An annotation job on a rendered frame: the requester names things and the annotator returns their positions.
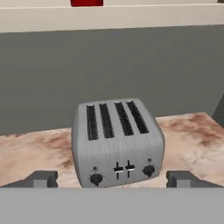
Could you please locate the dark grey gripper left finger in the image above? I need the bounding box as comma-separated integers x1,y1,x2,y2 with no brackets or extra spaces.
2,170,59,188

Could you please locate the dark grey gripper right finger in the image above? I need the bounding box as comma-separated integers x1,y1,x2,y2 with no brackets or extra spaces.
165,170,223,188

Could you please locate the cream wall cabinet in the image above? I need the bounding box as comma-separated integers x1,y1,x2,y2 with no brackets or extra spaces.
0,0,224,33

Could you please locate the grey four-slot toaster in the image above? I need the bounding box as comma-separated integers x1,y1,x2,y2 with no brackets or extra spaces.
71,98,165,188

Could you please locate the red bottle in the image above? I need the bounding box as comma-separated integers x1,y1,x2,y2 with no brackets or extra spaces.
70,0,105,7

